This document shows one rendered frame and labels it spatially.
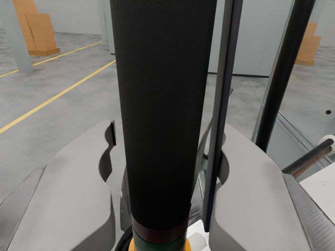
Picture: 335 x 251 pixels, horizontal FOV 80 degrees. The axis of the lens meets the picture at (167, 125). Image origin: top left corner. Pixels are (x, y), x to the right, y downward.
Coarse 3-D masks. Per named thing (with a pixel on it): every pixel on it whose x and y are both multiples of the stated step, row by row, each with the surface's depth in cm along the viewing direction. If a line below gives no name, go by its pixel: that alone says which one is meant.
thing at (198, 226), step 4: (200, 220) 19; (192, 224) 18; (196, 224) 18; (200, 224) 18; (188, 228) 18; (192, 228) 18; (196, 228) 18; (200, 228) 18; (188, 232) 18; (192, 232) 18; (200, 232) 18; (204, 232) 18; (208, 232) 18; (188, 236) 17; (204, 236) 17; (208, 236) 18; (204, 248) 17; (208, 248) 17
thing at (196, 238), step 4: (196, 232) 18; (192, 236) 17; (196, 236) 17; (200, 236) 17; (188, 240) 17; (192, 240) 17; (196, 240) 17; (200, 240) 17; (204, 240) 17; (192, 244) 17; (196, 244) 17; (200, 244) 17; (204, 244) 17; (192, 248) 16; (196, 248) 16; (200, 248) 17
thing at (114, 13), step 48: (144, 0) 5; (192, 0) 5; (144, 48) 6; (192, 48) 6; (144, 96) 6; (192, 96) 7; (144, 144) 7; (192, 144) 8; (144, 192) 9; (144, 240) 11
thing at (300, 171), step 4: (328, 148) 29; (324, 152) 29; (328, 152) 29; (316, 156) 28; (320, 156) 28; (324, 156) 29; (312, 160) 27; (316, 160) 27; (308, 164) 26; (312, 164) 27; (300, 168) 25; (304, 168) 26; (308, 168) 26; (296, 172) 25; (300, 172) 25; (304, 172) 26; (296, 176) 25
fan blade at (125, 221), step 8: (128, 184) 54; (128, 192) 53; (120, 200) 66; (128, 200) 52; (120, 208) 66; (128, 208) 52; (120, 216) 66; (128, 216) 55; (120, 224) 66; (128, 224) 57
